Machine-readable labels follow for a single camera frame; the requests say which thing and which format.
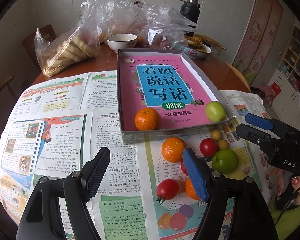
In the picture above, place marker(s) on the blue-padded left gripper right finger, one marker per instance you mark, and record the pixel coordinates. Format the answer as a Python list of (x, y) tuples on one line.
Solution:
[(198, 172)]

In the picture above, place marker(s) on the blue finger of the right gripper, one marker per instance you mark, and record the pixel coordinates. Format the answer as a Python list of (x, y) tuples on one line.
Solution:
[(258, 121)]

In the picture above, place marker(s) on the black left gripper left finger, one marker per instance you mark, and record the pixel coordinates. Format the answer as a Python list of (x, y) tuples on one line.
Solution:
[(93, 172)]

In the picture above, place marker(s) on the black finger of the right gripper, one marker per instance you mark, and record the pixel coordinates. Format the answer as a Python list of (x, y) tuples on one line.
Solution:
[(251, 134)]

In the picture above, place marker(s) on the large green apple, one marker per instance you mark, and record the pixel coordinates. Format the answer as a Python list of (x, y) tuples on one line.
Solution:
[(225, 161)]

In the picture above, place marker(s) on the red tomato with stem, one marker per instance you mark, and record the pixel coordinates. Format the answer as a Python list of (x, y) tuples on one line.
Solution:
[(167, 190)]

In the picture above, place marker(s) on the yellow longan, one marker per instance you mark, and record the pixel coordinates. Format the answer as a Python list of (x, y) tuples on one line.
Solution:
[(222, 144), (216, 135)]

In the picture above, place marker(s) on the orange tangerine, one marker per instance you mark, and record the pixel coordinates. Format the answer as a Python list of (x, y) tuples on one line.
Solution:
[(147, 119), (189, 190), (172, 149)]

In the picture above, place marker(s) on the red plastic stool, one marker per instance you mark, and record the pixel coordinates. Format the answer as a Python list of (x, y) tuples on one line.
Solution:
[(269, 92)]

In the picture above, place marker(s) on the small green apple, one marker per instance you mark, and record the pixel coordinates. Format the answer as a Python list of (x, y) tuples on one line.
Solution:
[(215, 111)]

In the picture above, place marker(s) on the newspaper left sheet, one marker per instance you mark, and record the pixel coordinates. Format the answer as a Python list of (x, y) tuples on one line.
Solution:
[(54, 129)]

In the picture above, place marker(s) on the white shelf cabinet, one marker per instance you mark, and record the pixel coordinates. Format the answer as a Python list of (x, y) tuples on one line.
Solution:
[(286, 81)]

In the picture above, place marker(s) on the orange tangerine in box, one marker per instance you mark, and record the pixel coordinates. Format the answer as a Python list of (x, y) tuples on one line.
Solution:
[(147, 119)]

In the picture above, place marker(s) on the pink Hello Kitty wardrobe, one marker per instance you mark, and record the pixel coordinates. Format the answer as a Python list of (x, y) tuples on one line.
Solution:
[(258, 38)]

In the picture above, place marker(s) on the grey cardboard box tray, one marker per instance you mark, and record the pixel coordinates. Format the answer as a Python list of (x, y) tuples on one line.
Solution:
[(135, 136)]

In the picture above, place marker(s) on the pink Chinese workbook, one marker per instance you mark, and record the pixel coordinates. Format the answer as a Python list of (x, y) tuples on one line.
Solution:
[(166, 83)]

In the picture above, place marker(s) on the patterned bowl with pancakes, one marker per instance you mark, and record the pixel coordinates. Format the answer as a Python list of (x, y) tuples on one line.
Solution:
[(195, 48)]

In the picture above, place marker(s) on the plastic bag of flatbreads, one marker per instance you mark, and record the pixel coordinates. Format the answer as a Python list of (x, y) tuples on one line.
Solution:
[(78, 44)]

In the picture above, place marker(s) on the white ceramic bowl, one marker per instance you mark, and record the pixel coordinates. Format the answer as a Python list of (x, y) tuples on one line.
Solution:
[(121, 41)]

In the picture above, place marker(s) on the black thermos flask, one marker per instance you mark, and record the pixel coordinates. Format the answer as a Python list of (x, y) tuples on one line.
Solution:
[(191, 10)]

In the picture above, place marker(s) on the clear plastic bag right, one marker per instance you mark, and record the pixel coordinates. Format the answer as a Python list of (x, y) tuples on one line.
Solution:
[(166, 27)]

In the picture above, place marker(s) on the clear plastic bag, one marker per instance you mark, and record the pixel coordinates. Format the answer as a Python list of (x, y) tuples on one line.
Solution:
[(166, 27), (116, 17)]

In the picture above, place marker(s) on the clear plastic bag middle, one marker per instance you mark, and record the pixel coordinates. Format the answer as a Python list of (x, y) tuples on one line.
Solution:
[(116, 17)]

